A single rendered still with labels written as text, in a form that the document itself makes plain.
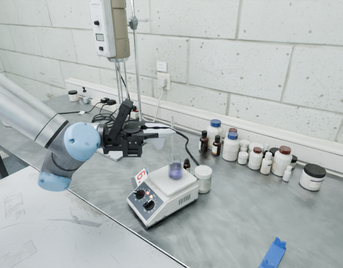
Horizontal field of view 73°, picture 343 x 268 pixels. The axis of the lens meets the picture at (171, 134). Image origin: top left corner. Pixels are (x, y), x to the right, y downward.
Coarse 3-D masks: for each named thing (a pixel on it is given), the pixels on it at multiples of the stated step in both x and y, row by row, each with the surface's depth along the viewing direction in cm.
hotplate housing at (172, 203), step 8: (152, 184) 74; (160, 192) 70; (176, 192) 70; (184, 192) 71; (192, 192) 73; (128, 200) 74; (168, 200) 68; (176, 200) 69; (184, 200) 72; (192, 200) 75; (160, 208) 67; (168, 208) 69; (176, 208) 71; (152, 216) 66; (160, 216) 68; (152, 224) 67
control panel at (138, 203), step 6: (144, 186) 74; (132, 192) 74; (150, 192) 71; (132, 198) 73; (144, 198) 71; (150, 198) 70; (156, 198) 69; (138, 204) 71; (156, 204) 68; (138, 210) 69; (144, 210) 68; (150, 210) 67; (156, 210) 67; (144, 216) 67
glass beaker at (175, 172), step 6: (168, 156) 72; (174, 156) 73; (180, 156) 73; (168, 162) 70; (180, 162) 74; (168, 168) 71; (174, 168) 70; (180, 168) 70; (168, 174) 73; (174, 174) 71; (180, 174) 71; (174, 180) 72
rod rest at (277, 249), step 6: (276, 240) 61; (270, 246) 61; (276, 246) 61; (282, 246) 60; (270, 252) 59; (276, 252) 59; (282, 252) 59; (264, 258) 55; (270, 258) 58; (276, 258) 58; (264, 264) 55; (270, 264) 54; (276, 264) 57
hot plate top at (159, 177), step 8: (152, 176) 74; (160, 176) 74; (184, 176) 74; (192, 176) 74; (160, 184) 71; (168, 184) 71; (176, 184) 71; (184, 184) 71; (192, 184) 72; (168, 192) 68
